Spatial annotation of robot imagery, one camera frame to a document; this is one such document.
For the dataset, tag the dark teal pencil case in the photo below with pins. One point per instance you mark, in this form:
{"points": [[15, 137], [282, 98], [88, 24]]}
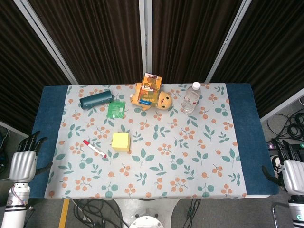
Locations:
{"points": [[96, 99]]}

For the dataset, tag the floral patterned tablecloth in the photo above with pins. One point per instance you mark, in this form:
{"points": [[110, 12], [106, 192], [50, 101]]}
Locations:
{"points": [[166, 147]]}

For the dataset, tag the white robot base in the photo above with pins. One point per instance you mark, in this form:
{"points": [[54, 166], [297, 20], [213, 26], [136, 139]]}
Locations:
{"points": [[147, 213]]}

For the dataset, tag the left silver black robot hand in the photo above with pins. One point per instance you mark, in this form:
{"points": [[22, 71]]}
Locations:
{"points": [[22, 166]]}

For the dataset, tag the white black sneaker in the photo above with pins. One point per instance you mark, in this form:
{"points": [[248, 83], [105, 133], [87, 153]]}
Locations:
{"points": [[276, 162]]}

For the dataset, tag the black power strip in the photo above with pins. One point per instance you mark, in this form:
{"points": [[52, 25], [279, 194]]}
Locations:
{"points": [[270, 145]]}

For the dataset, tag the dark fabric partition panel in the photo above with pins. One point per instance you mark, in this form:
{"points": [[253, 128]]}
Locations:
{"points": [[95, 40], [190, 40], [23, 71], [268, 59]]}

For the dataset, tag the orange drink carton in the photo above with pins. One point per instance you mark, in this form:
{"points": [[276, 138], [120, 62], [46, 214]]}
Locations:
{"points": [[149, 90]]}

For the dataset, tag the yellow sticky note cube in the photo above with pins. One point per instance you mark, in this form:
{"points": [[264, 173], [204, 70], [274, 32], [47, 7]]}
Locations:
{"points": [[121, 142]]}

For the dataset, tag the blue table cover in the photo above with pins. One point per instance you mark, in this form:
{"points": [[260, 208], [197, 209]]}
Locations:
{"points": [[249, 133]]}

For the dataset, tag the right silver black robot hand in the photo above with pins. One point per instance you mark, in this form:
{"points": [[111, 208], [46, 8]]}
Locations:
{"points": [[294, 175]]}

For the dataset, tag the red white marker pen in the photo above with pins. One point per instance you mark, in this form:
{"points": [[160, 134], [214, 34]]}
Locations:
{"points": [[95, 149]]}

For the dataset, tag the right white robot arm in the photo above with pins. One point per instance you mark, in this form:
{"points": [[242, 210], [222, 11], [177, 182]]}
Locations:
{"points": [[297, 211]]}

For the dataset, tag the clear plastic water bottle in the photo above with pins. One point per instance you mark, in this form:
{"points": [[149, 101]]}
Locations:
{"points": [[190, 99]]}

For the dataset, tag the metal chair leg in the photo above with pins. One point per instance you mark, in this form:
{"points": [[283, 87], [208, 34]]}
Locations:
{"points": [[275, 213]]}

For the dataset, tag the orange plush toy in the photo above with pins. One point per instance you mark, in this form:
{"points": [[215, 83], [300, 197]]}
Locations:
{"points": [[165, 101]]}

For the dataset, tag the green foil packet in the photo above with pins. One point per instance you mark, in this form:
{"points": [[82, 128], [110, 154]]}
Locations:
{"points": [[116, 109]]}

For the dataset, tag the yellow floor tape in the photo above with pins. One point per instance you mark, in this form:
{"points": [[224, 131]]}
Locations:
{"points": [[63, 213]]}

